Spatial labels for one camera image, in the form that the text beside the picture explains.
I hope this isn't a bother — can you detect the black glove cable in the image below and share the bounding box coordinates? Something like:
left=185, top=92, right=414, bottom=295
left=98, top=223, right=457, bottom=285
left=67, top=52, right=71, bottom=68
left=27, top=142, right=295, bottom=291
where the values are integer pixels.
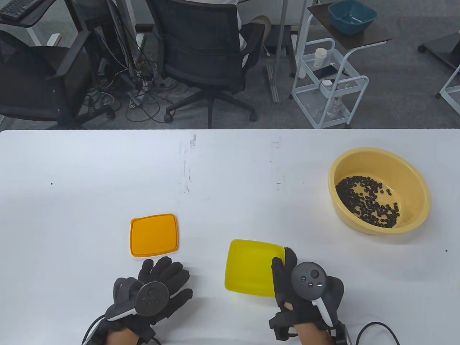
left=356, top=322, right=400, bottom=345
left=82, top=314, right=106, bottom=345

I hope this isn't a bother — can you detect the person's left hand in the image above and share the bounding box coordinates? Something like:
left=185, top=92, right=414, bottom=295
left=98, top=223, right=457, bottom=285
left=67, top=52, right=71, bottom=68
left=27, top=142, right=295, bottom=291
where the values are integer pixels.
left=104, top=256, right=193, bottom=336

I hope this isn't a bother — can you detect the clear plastic bottle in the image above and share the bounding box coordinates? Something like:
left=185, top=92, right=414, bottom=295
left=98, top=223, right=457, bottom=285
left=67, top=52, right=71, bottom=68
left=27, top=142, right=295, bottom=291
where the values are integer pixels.
left=325, top=97, right=342, bottom=119

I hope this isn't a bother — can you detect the pile of dark coffee beans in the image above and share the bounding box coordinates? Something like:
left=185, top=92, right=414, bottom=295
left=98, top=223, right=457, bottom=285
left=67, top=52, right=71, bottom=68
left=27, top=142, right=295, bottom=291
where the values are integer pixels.
left=335, top=175, right=400, bottom=229

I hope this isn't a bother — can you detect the grey white hand controller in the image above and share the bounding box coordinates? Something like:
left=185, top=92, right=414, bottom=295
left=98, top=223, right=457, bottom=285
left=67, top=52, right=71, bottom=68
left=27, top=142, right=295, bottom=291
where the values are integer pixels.
left=290, top=262, right=345, bottom=328
left=105, top=277, right=170, bottom=321

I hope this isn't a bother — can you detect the dark wheeled platform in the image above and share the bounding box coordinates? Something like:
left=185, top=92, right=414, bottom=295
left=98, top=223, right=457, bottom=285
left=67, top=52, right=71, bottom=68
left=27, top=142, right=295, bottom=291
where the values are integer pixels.
left=418, top=32, right=460, bottom=69

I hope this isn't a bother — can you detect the person's right hand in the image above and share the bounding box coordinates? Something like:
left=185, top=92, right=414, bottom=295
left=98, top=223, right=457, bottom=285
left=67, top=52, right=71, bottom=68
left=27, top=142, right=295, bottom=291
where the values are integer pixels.
left=269, top=247, right=344, bottom=342

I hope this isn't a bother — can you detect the silver metal stand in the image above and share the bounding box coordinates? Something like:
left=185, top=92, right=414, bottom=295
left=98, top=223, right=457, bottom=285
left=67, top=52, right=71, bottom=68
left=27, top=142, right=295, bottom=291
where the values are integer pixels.
left=266, top=0, right=291, bottom=103

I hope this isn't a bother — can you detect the grey keyboard tray desk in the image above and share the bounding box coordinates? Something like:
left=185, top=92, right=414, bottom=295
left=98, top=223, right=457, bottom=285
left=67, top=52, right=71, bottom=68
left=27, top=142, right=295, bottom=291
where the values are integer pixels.
left=0, top=0, right=54, bottom=47

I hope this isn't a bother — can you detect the white rolling cart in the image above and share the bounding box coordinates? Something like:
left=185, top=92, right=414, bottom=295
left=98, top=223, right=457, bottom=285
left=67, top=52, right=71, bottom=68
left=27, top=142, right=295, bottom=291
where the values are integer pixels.
left=290, top=38, right=369, bottom=129

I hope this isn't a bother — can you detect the teal plastic basin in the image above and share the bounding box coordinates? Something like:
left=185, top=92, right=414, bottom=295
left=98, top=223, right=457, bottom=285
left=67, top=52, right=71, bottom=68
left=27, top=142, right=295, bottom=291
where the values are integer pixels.
left=328, top=0, right=378, bottom=35

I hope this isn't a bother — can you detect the orange plastic lid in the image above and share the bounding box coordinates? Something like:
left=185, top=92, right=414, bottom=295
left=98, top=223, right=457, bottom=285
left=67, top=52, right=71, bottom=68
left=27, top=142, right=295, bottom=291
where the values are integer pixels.
left=130, top=214, right=179, bottom=257

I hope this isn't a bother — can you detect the black armrest office chair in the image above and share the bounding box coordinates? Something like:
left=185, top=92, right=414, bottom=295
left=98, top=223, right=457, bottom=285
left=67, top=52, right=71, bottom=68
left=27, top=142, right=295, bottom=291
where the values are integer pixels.
left=0, top=31, right=115, bottom=130

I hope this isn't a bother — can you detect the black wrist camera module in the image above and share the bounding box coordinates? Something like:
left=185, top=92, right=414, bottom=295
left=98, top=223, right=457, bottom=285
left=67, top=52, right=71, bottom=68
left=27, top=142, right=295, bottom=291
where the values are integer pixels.
left=331, top=323, right=354, bottom=345
left=86, top=320, right=108, bottom=345

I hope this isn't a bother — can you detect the white metal frame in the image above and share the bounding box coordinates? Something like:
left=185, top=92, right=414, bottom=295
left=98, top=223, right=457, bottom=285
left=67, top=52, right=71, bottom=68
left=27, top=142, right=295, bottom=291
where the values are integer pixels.
left=436, top=66, right=460, bottom=115

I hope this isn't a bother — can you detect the white utility cart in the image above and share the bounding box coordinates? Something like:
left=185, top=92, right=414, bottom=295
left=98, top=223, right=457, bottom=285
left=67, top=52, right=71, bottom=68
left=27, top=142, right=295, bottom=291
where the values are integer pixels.
left=292, top=3, right=393, bottom=127

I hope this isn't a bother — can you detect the black computer tower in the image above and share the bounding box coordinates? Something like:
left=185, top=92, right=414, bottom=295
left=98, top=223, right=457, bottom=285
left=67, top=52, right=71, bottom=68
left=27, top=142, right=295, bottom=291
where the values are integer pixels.
left=66, top=0, right=137, bottom=72

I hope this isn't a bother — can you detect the person's right forearm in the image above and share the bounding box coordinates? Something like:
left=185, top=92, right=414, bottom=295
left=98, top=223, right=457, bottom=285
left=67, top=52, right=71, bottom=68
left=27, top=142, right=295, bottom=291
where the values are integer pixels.
left=295, top=322, right=333, bottom=345

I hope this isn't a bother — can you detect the yellow plastic basin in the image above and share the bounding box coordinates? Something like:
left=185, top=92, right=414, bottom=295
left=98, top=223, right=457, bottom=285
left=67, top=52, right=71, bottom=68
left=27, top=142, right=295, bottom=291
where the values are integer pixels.
left=328, top=147, right=432, bottom=236

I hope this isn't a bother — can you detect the black keyboard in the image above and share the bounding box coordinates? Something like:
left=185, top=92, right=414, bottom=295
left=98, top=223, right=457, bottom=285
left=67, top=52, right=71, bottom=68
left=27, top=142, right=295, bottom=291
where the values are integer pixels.
left=0, top=0, right=35, bottom=20

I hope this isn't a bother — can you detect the yellow plastic container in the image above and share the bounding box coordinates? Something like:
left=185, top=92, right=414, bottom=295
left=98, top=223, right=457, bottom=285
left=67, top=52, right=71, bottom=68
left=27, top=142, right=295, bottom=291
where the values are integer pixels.
left=225, top=239, right=286, bottom=298

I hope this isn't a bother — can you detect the tangle of floor cables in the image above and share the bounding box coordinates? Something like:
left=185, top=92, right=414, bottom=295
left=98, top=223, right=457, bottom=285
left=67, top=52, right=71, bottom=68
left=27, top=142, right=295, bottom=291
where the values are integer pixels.
left=83, top=36, right=202, bottom=123

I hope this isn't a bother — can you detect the black mesh office chair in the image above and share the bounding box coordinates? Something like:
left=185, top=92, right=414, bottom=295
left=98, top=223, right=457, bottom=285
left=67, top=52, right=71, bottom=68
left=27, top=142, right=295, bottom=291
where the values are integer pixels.
left=146, top=0, right=266, bottom=129

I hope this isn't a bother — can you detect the black box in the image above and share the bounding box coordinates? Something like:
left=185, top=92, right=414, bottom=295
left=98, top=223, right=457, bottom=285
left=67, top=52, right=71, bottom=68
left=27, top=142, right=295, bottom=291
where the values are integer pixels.
left=262, top=25, right=299, bottom=57

